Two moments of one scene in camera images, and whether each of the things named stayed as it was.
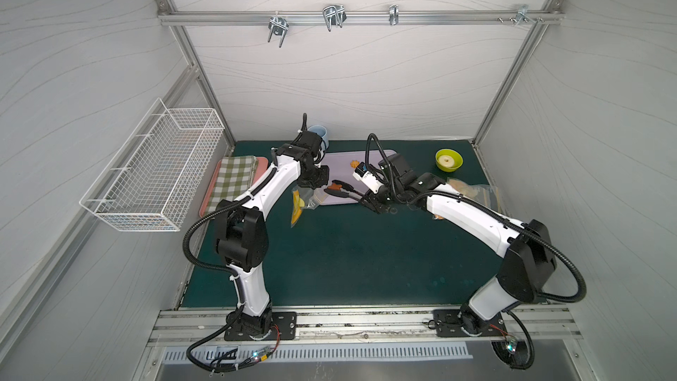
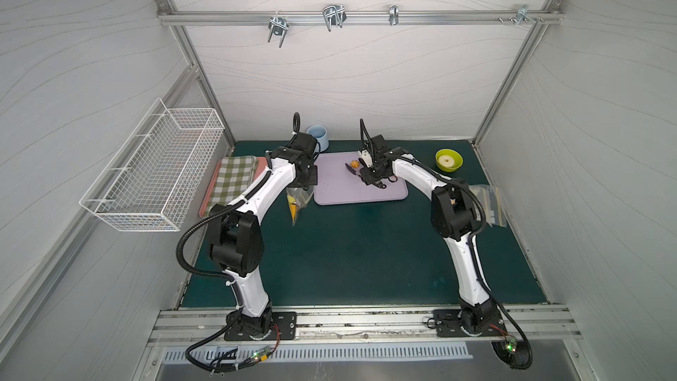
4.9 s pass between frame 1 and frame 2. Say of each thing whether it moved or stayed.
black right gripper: moved
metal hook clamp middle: stayed
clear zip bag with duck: moved
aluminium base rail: stayed
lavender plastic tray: stayed
